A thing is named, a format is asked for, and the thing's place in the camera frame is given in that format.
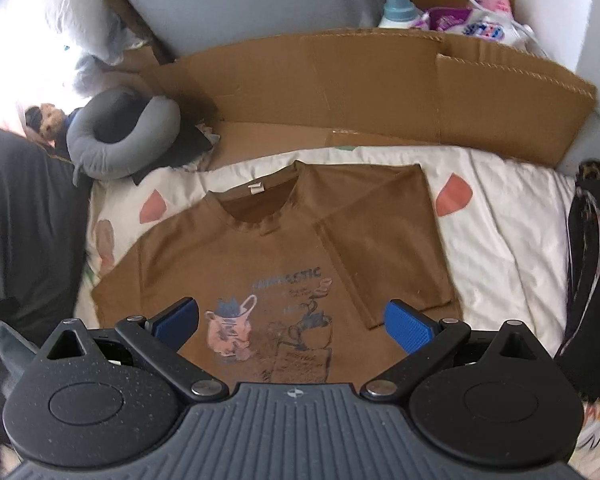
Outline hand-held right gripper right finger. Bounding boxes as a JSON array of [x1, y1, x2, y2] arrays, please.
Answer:
[[360, 299, 553, 403]]

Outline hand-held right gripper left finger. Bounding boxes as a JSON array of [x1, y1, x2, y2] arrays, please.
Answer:
[[32, 296, 231, 403]]

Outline brown printed t-shirt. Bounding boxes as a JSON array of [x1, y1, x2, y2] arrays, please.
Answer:
[[91, 160, 463, 386]]

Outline cream bear printed blanket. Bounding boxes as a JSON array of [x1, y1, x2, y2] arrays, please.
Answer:
[[72, 145, 600, 480]]

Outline small black cloth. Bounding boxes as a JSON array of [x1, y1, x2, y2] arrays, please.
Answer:
[[130, 122, 216, 186]]

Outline grey neck pillow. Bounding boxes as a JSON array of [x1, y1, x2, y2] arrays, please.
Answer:
[[66, 85, 182, 188]]

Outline dark grey pillow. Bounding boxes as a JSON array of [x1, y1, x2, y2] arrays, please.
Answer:
[[0, 120, 93, 351]]

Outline black folded cloth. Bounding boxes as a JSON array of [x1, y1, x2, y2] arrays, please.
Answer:
[[552, 160, 600, 403]]

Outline brown teddy bear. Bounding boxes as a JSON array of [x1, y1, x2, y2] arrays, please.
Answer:
[[24, 104, 73, 153]]

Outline pale blue plastic bag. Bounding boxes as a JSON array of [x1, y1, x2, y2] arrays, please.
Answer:
[[72, 55, 108, 98]]

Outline flattened cardboard box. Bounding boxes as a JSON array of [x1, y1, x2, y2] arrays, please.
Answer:
[[105, 27, 598, 171]]

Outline white refill pouch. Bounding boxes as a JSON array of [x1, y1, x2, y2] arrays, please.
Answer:
[[460, 15, 531, 50]]

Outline white bottle with blue cap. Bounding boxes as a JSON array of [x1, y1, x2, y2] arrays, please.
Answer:
[[378, 0, 423, 29]]

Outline colourful plastic packets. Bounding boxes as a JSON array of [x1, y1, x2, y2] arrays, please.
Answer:
[[405, 0, 553, 61]]

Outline grey upright mattress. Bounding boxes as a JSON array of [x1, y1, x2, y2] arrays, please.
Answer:
[[97, 0, 396, 58]]

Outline white fluffy pillow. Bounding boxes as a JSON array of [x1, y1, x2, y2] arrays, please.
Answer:
[[0, 0, 126, 66]]

